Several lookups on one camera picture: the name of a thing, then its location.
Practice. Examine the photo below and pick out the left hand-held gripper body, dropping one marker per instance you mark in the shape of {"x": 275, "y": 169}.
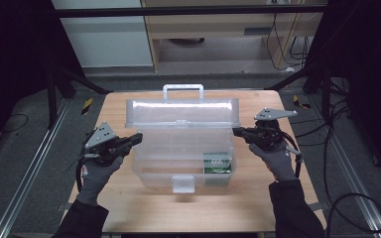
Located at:
{"x": 104, "y": 145}

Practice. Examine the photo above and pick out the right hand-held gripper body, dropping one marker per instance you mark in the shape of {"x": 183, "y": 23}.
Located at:
{"x": 269, "y": 135}

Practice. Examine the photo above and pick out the green and white carton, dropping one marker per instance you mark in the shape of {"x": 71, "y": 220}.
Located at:
{"x": 217, "y": 163}

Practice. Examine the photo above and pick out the clear plastic storage box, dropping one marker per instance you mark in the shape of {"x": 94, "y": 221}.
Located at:
{"x": 182, "y": 145}

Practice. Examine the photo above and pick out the person's right hand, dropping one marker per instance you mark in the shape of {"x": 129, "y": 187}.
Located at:
{"x": 278, "y": 163}

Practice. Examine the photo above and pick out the person's left hand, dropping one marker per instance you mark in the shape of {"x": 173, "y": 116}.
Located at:
{"x": 94, "y": 180}

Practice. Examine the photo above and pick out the yellow and black tape strip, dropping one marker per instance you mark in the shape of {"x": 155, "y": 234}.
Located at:
{"x": 300, "y": 103}
{"x": 87, "y": 106}

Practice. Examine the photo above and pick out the black metal stand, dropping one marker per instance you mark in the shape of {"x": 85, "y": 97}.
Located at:
{"x": 51, "y": 99}
{"x": 325, "y": 95}

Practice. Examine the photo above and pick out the white plug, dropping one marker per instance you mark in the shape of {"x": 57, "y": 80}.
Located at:
{"x": 289, "y": 69}

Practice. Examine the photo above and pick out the white cabinet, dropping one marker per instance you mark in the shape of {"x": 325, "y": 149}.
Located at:
{"x": 105, "y": 43}

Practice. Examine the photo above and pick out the light wooden desk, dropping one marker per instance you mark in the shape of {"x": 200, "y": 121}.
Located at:
{"x": 211, "y": 28}

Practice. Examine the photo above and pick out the dark curtain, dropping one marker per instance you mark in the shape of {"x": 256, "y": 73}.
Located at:
{"x": 13, "y": 66}
{"x": 370, "y": 82}

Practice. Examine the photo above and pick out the black horizontal bar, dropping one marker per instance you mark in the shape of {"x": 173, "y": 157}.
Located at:
{"x": 178, "y": 11}

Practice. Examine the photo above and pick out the aluminium floor rail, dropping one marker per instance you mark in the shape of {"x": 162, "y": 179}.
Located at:
{"x": 29, "y": 172}
{"x": 350, "y": 172}

